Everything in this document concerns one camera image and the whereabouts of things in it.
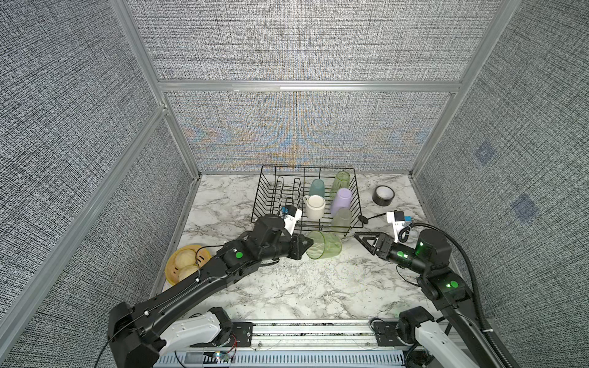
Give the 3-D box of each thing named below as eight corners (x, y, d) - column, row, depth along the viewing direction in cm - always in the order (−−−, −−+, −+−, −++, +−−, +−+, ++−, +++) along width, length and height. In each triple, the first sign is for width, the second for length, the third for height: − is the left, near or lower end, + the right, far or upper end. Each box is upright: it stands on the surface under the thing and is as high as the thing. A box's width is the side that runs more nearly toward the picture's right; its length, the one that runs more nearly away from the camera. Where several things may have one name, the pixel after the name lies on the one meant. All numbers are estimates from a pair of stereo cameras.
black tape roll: (374, 205, 109) (376, 200, 106) (370, 190, 115) (372, 185, 112) (394, 205, 109) (397, 200, 106) (389, 190, 115) (391, 185, 112)
